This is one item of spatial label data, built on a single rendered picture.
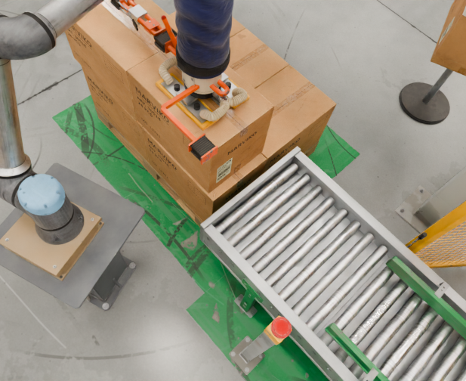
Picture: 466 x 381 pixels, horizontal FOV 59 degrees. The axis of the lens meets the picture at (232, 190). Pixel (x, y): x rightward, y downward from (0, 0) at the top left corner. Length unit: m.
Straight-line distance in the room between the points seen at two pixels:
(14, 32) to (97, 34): 0.97
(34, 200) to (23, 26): 0.61
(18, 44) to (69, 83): 2.05
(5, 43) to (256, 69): 1.65
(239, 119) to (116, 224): 0.72
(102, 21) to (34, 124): 1.15
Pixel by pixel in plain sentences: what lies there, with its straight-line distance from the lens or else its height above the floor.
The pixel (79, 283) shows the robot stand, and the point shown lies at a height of 0.75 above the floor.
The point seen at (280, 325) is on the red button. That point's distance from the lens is 1.48.
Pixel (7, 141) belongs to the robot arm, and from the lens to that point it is 1.63.
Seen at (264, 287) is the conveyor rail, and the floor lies 0.59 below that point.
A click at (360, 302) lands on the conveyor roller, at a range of 2.11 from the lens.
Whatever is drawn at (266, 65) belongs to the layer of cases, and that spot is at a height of 0.54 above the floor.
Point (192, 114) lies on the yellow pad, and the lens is 1.88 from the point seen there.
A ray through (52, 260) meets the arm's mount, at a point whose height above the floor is 0.83.
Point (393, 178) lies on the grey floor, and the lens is 3.14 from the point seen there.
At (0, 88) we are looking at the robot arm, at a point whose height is 1.41.
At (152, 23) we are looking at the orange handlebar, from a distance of 2.09.
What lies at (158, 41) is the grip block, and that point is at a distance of 1.99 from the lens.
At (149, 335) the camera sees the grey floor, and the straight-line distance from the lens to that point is 2.51.
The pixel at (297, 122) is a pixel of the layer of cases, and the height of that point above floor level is 0.54.
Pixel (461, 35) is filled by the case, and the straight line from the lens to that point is 2.86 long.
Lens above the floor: 2.47
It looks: 63 degrees down
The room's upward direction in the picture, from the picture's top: 10 degrees clockwise
